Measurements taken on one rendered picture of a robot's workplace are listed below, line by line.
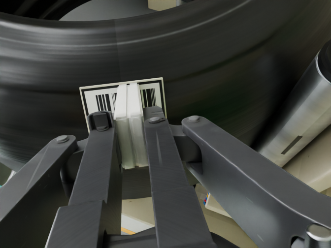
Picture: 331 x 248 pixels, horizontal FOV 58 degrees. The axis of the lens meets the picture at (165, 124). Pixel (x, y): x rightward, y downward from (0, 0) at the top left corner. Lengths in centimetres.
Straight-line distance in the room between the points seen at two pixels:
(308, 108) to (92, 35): 18
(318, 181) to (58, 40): 28
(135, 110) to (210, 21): 11
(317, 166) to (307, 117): 8
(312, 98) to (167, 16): 13
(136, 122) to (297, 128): 18
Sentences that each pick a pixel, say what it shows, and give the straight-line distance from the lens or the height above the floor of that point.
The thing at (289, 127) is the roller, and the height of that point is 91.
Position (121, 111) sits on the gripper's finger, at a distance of 16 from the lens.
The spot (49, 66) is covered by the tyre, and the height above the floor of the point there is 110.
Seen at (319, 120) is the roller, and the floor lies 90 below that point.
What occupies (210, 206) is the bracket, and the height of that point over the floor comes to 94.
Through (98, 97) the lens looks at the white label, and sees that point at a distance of 22.
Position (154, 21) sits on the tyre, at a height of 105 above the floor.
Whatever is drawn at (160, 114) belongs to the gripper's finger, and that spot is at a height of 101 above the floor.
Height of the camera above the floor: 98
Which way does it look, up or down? 9 degrees up
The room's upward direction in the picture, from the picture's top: 71 degrees counter-clockwise
